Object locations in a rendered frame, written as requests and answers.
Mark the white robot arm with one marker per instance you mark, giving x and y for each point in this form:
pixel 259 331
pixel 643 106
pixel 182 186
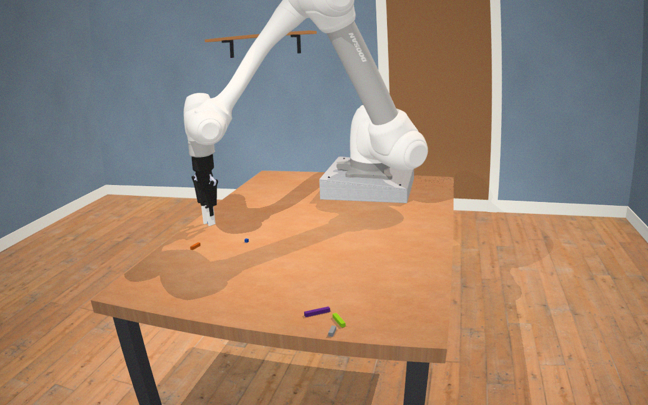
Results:
pixel 378 130

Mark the purple rod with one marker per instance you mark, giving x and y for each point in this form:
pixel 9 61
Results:
pixel 316 311

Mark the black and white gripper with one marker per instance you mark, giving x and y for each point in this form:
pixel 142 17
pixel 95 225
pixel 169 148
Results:
pixel 205 187

